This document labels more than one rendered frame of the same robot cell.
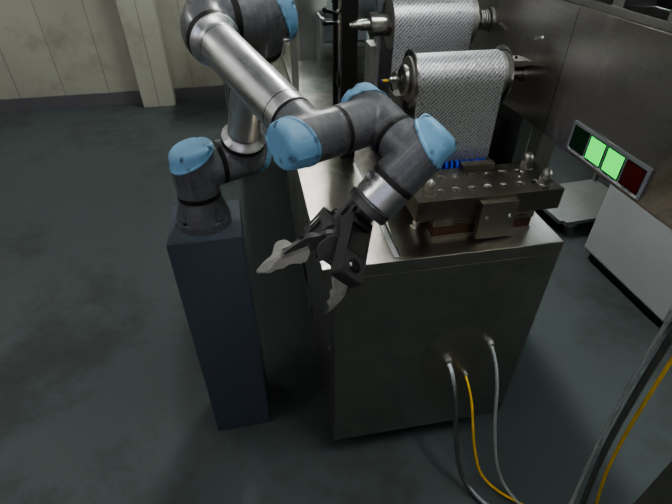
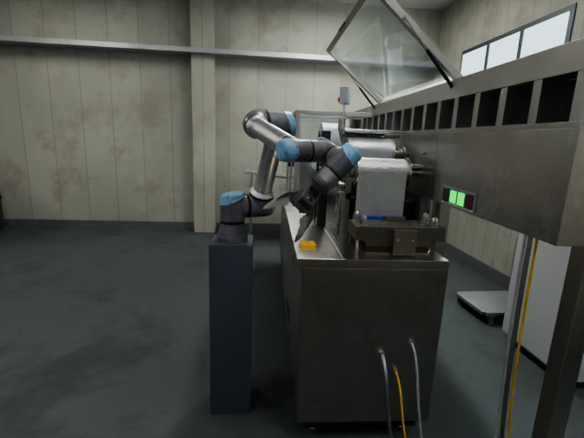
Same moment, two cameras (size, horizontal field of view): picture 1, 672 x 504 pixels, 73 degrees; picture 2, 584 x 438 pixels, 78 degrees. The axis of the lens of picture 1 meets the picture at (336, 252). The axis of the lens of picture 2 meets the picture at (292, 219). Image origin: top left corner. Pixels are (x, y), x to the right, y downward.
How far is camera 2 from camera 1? 0.63 m
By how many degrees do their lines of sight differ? 26
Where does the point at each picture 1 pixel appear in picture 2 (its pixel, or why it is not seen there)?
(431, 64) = (365, 161)
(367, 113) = (321, 143)
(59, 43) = (153, 190)
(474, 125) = (392, 196)
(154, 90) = (203, 222)
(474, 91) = (390, 176)
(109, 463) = (127, 424)
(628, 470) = not seen: outside the picture
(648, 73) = (467, 151)
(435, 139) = (350, 149)
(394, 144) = (332, 154)
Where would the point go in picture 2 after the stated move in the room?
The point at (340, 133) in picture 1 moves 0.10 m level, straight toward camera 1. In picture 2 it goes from (308, 147) to (305, 148)
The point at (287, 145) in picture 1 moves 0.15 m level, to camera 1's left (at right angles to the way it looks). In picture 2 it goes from (284, 146) to (237, 144)
